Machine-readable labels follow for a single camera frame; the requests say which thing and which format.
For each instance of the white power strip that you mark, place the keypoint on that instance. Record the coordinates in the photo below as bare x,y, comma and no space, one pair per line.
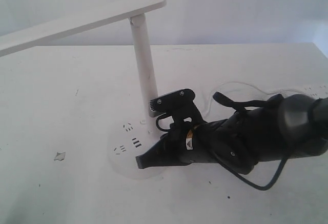
316,91

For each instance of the white desk lamp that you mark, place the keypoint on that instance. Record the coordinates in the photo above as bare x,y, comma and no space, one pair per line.
134,131

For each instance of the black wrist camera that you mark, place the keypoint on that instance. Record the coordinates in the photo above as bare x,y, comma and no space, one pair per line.
179,105

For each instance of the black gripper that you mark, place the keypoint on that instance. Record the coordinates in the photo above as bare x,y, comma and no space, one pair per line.
218,142

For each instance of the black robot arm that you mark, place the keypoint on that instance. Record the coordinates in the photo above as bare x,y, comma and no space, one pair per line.
258,131

